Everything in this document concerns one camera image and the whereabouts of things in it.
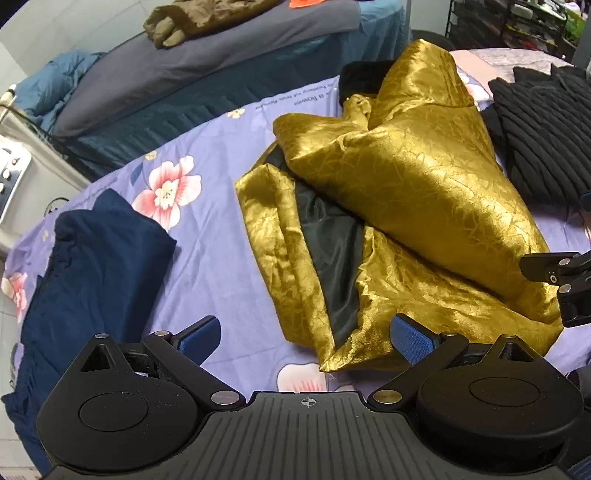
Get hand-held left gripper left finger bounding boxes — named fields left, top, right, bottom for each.
left=79, top=315, right=245, bottom=411

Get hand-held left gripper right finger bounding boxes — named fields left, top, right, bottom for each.
left=367, top=314, right=533, bottom=411

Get gold satin jacket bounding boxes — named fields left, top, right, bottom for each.
left=235, top=39, right=565, bottom=374

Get purple floral bedsheet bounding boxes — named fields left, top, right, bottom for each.
left=0, top=48, right=591, bottom=467

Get black knit sweater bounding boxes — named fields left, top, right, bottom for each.
left=487, top=65, right=591, bottom=206

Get navy blue cloth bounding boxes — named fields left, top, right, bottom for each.
left=0, top=188, right=177, bottom=472

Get pink grey blanket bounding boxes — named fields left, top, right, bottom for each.
left=450, top=47, right=568, bottom=100

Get black storage rack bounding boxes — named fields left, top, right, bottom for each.
left=445, top=0, right=591, bottom=65

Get white appliance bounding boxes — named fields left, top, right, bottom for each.
left=0, top=90, right=90, bottom=252

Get black cloth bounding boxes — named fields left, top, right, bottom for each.
left=338, top=60, right=398, bottom=107

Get grey bed sheet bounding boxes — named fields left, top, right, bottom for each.
left=53, top=0, right=362, bottom=138

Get blue puffy jacket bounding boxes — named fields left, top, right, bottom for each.
left=14, top=51, right=105, bottom=118

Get olive puffer jacket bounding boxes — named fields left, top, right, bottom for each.
left=143, top=0, right=282, bottom=49

